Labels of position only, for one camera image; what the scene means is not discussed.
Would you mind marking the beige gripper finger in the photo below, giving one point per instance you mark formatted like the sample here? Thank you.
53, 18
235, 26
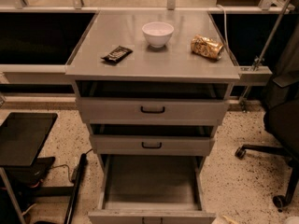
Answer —
229, 220

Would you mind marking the grey bottom drawer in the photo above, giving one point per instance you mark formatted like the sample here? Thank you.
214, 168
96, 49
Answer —
151, 190

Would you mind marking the grey drawer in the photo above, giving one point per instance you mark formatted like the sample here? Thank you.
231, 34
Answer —
151, 190
178, 140
145, 102

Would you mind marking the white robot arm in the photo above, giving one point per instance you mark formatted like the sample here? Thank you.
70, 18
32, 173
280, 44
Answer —
287, 220

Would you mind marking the grey middle drawer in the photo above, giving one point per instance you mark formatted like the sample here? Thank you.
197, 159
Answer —
178, 140

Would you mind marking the grey drawer cabinet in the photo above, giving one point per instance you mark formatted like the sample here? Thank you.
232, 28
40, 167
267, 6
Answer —
174, 62

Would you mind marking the grey top drawer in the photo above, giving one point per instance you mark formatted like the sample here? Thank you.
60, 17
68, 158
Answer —
145, 102

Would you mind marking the black office chair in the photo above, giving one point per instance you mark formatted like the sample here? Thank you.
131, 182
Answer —
281, 118

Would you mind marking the black pole on floor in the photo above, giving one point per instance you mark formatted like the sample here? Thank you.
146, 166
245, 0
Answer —
74, 194

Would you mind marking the crushed gold can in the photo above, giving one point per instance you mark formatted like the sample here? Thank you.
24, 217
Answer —
206, 47

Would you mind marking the white bowl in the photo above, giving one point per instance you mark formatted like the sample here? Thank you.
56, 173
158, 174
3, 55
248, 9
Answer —
157, 33

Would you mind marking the dark chocolate bar wrapper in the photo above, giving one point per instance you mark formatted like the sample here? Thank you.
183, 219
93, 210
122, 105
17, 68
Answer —
117, 54

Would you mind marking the metal tripod rod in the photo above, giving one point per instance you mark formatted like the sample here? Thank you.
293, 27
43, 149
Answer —
252, 75

